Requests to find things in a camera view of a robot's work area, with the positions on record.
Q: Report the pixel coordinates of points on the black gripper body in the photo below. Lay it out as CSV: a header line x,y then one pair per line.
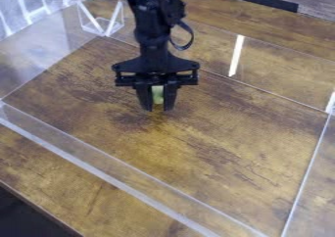
x,y
157,66

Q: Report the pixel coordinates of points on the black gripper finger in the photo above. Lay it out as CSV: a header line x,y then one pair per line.
x,y
170,94
145,94

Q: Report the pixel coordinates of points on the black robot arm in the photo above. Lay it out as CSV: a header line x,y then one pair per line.
x,y
157,16

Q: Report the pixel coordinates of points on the clear acrylic corner bracket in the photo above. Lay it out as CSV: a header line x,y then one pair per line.
x,y
98,25

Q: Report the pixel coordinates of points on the green handled metal spoon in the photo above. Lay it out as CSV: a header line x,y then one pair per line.
x,y
158,93

